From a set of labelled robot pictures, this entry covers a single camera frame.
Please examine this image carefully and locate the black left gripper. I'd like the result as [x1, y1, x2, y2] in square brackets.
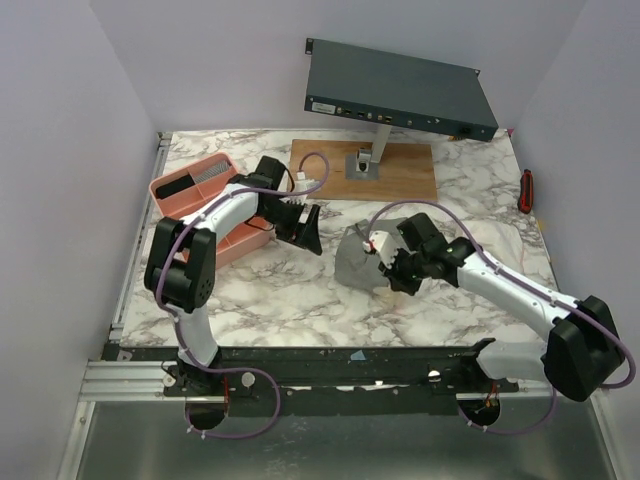
[258, 198, 323, 255]

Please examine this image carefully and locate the grey cream underwear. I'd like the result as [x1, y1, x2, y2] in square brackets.
[334, 220, 389, 294]

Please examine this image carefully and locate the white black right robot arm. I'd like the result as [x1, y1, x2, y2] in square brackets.
[364, 213, 623, 402]

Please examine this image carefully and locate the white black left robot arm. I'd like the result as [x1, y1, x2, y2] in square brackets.
[144, 156, 330, 395]

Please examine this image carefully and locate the metal support stand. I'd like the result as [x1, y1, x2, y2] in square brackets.
[345, 125, 392, 181]

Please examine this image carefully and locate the wooden base board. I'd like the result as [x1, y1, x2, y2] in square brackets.
[289, 139, 438, 202]

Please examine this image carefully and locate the grey striped item in tray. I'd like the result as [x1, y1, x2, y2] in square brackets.
[192, 161, 231, 184]

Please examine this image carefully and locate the pink compartment organizer tray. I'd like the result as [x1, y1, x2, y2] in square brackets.
[149, 153, 272, 269]

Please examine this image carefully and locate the red black utility knife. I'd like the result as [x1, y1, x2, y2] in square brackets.
[516, 169, 534, 214]

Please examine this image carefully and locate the blue-grey rack network device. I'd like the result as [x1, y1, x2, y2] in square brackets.
[304, 38, 498, 142]

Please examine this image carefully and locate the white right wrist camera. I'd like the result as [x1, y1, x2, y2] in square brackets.
[363, 230, 401, 269]

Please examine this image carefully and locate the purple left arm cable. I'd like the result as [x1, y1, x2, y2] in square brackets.
[154, 152, 331, 441]

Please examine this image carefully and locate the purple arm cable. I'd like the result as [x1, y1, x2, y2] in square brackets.
[367, 199, 632, 435]
[154, 152, 331, 441]

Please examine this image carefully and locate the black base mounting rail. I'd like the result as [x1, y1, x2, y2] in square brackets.
[102, 344, 518, 417]

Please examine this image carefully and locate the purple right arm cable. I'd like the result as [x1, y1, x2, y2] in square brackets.
[367, 199, 632, 435]

